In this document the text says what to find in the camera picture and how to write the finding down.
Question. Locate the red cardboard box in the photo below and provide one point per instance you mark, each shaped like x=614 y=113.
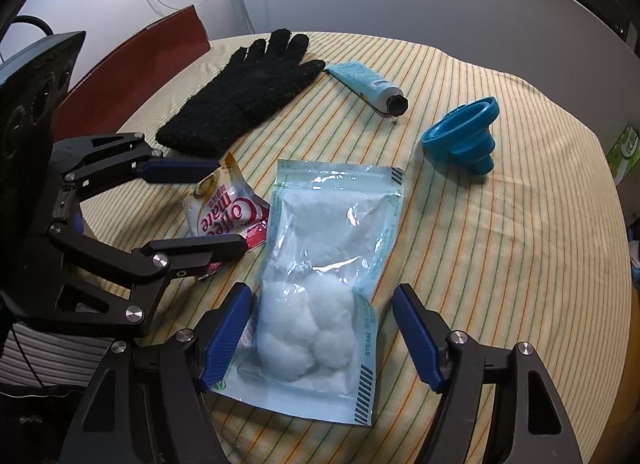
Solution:
x=125 y=69

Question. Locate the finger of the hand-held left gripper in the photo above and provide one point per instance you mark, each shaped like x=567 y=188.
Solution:
x=175 y=170
x=200 y=249

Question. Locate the grey striped cloth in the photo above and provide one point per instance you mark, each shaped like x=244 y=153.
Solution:
x=30 y=359

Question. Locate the black knit glove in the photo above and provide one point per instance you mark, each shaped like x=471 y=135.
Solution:
x=240 y=94

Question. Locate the clear cotton ball bag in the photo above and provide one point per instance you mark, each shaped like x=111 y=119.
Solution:
x=320 y=264

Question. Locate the dark cloth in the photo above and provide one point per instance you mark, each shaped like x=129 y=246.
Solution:
x=30 y=424

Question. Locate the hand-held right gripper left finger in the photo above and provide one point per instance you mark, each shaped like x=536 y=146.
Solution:
x=225 y=339

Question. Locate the blue collapsible funnel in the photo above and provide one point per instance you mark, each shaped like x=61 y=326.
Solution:
x=465 y=129

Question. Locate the green shopping bag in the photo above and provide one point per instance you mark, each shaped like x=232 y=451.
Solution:
x=627 y=149

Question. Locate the creamer packet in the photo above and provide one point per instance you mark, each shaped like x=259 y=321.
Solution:
x=220 y=209

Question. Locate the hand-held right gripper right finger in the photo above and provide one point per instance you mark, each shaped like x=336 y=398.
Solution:
x=420 y=339

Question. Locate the light blue tube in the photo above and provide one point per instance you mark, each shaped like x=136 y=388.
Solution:
x=360 y=79

